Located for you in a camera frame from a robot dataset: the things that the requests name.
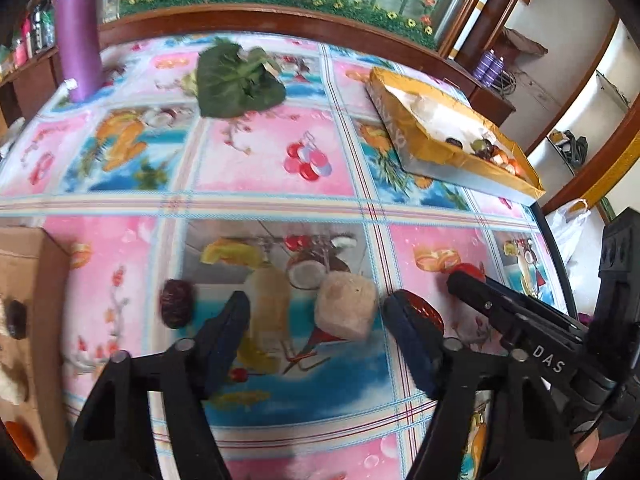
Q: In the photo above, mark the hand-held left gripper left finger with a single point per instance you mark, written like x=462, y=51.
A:
x=227, y=340

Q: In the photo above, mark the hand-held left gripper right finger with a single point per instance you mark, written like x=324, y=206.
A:
x=410, y=345

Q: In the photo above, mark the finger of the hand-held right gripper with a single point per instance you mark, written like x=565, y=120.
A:
x=495, y=305

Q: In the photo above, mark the small red fruit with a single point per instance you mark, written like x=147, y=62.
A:
x=470, y=269

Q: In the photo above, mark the beige root chunk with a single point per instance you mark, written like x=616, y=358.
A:
x=11, y=380
x=4, y=315
x=345, y=307

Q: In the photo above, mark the brown cardboard box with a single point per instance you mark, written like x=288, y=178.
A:
x=35, y=270

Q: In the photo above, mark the red tomato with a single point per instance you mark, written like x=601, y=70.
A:
x=427, y=312

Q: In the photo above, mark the dark red date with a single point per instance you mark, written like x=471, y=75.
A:
x=454, y=143
x=176, y=302

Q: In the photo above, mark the white plastic bag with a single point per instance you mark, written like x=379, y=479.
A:
x=570, y=227

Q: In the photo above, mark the orange tangerine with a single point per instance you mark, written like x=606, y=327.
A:
x=22, y=440
x=507, y=162

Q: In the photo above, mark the black bag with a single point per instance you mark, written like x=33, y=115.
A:
x=575, y=146

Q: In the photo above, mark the gold cardboard box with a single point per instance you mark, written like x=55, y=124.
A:
x=425, y=150

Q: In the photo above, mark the fruit print tablecloth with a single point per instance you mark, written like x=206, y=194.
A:
x=270, y=160

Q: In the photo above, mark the white shelf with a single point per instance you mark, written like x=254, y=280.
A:
x=600, y=105

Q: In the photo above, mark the dark purple passion fruit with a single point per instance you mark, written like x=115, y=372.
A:
x=16, y=317

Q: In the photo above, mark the small purple spray bottle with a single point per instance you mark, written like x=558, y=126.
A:
x=482, y=66
x=495, y=67

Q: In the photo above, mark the green leafy vegetable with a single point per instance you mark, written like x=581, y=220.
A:
x=237, y=82

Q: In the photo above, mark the wooden cabinet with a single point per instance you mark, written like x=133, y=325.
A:
x=35, y=85

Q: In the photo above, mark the tall purple bottle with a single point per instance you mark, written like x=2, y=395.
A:
x=77, y=35

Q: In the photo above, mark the pink bottle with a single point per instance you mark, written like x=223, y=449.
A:
x=20, y=52

